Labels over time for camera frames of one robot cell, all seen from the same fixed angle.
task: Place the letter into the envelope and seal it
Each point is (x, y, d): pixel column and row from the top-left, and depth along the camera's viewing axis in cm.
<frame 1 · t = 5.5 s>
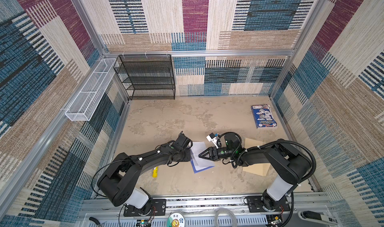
left hand: (188, 154, 89), fingers open
right hand: (202, 158, 82), fingers open
blue comic paperback book: (263, 116, 107), point 3 cm above the table
white folded letter paper: (199, 162, 82), point 8 cm above the table

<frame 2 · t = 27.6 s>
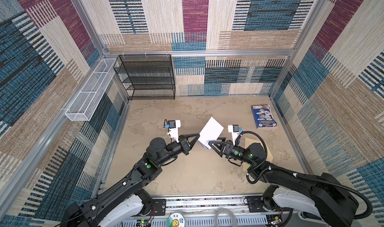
left hand: (200, 135, 65), fingers closed
right hand: (209, 144, 69), fingers open
white folded letter paper: (211, 131, 71), point 28 cm above the table
the other named things where they were.

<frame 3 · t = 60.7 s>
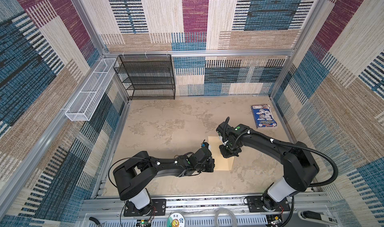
left hand: (217, 165, 83), fingers closed
right hand: (228, 157, 83), fingers open
manila paper envelope: (221, 163, 89), on the table
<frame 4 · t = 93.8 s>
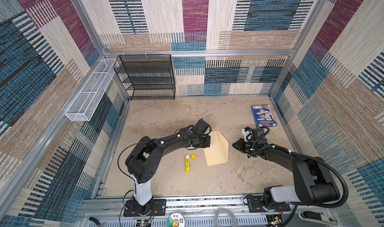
left hand: (210, 142, 89), fingers closed
right hand: (233, 146, 91), fingers closed
yellow glue stick: (187, 163, 87), point 2 cm above the table
yellow glue stick cap: (193, 157, 89), point 3 cm above the table
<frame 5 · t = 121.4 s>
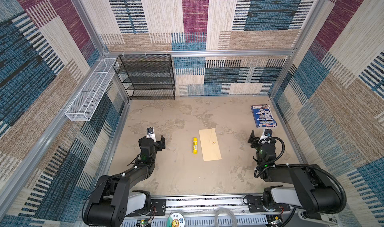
left hand: (153, 134, 89), fingers open
right hand: (260, 133, 88), fingers open
manila paper envelope: (210, 149, 95), on the table
yellow glue stick: (195, 145, 94), point 3 cm above the table
